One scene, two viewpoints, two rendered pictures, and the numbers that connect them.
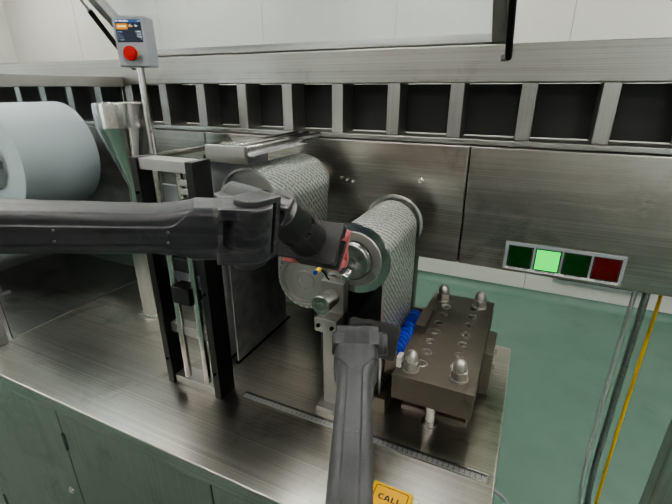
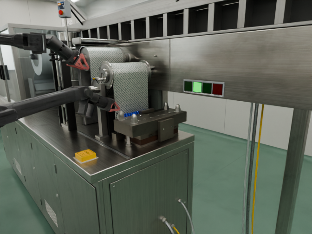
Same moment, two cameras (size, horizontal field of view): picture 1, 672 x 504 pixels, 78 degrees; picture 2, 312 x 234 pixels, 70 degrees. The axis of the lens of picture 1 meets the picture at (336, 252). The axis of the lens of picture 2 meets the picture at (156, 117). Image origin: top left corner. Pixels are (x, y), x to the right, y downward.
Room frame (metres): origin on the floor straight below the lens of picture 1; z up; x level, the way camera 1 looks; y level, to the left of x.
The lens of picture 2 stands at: (-0.25, -0.74, 1.34)
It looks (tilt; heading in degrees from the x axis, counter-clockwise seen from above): 15 degrees down; 22
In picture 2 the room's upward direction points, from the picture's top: 1 degrees counter-clockwise
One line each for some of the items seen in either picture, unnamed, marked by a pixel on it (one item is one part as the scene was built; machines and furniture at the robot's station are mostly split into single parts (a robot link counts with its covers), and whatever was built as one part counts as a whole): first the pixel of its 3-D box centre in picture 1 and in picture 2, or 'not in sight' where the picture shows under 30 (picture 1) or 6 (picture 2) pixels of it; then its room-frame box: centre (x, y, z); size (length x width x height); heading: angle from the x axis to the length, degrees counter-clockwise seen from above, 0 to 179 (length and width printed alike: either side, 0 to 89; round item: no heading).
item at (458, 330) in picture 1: (449, 343); (152, 120); (0.84, -0.27, 1.00); 0.40 x 0.16 x 0.06; 155
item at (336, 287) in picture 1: (331, 348); (99, 111); (0.74, 0.01, 1.05); 0.06 x 0.05 x 0.31; 155
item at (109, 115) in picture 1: (122, 114); (67, 36); (1.16, 0.57, 1.50); 0.14 x 0.14 x 0.06
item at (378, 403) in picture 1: (394, 367); (134, 130); (0.85, -0.15, 0.92); 0.28 x 0.04 x 0.04; 155
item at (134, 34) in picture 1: (134, 42); (63, 9); (1.02, 0.45, 1.66); 0.07 x 0.07 x 0.10; 88
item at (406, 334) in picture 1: (405, 333); (135, 114); (0.84, -0.16, 1.03); 0.21 x 0.04 x 0.03; 155
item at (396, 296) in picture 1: (398, 302); (132, 100); (0.85, -0.14, 1.11); 0.23 x 0.01 x 0.18; 155
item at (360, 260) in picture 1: (352, 260); (104, 75); (0.75, -0.03, 1.25); 0.07 x 0.02 x 0.07; 65
